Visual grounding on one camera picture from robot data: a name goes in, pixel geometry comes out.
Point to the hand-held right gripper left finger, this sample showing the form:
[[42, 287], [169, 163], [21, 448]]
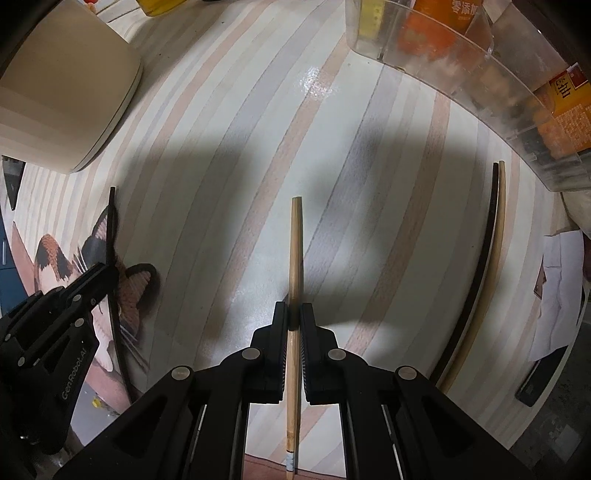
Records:
[[279, 332]]

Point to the striped cat-print table cover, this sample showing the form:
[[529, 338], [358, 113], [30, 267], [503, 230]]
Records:
[[369, 184]]

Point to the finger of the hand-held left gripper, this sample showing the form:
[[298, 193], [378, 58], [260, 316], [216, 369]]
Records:
[[99, 279]]

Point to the orange and white pouch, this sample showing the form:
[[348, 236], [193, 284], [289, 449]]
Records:
[[438, 27]]

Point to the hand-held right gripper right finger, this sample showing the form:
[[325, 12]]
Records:
[[310, 337]]

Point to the round wooden utensil holder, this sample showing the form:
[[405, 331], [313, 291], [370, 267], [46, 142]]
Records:
[[60, 92]]

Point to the white-banded light wooden chopstick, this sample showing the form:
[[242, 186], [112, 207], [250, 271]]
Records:
[[295, 254]]

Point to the blue kitchen cabinet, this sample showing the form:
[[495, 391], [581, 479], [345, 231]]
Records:
[[3, 258]]

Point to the white paper slip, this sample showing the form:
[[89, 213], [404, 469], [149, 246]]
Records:
[[561, 286]]

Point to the dark wooden chopstick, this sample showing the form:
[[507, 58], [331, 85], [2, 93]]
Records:
[[110, 230], [495, 207]]

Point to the clear plastic organiser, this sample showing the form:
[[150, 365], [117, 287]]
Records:
[[521, 106]]

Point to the yellow green box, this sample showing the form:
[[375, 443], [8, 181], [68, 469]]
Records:
[[371, 18]]

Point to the black phone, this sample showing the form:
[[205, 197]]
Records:
[[540, 383]]

